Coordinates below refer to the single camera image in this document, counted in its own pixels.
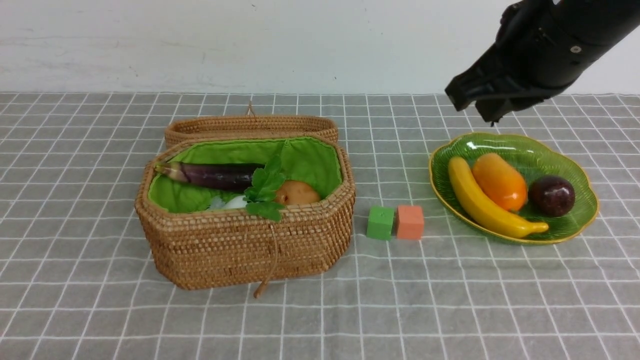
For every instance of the purple eggplant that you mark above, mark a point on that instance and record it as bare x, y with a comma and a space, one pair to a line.
229, 177

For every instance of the brown potato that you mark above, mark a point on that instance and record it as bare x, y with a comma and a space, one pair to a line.
293, 192

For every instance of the green cube block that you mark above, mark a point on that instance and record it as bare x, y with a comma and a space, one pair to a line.
380, 223

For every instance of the woven rattan basket green lining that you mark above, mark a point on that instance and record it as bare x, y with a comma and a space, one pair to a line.
198, 248

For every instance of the green glass leaf plate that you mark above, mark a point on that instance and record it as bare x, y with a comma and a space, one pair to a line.
533, 159

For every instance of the white radish with leaves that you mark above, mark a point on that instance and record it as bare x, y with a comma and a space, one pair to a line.
262, 190

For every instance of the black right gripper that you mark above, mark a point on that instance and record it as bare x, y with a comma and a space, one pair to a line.
540, 49

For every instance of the yellow banana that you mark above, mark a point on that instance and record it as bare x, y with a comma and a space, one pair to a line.
483, 210

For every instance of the grey checkered tablecloth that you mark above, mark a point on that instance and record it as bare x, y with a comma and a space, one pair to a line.
78, 281

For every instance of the orange cube block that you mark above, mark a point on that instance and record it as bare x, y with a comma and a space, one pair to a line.
410, 222

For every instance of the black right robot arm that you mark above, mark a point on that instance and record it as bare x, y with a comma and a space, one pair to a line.
607, 22

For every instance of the dark purple mangosteen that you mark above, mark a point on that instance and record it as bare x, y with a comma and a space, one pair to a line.
552, 195

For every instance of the woven rattan basket lid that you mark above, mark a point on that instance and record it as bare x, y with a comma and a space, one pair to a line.
249, 125

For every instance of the orange mango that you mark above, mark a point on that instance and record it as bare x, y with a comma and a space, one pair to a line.
500, 181

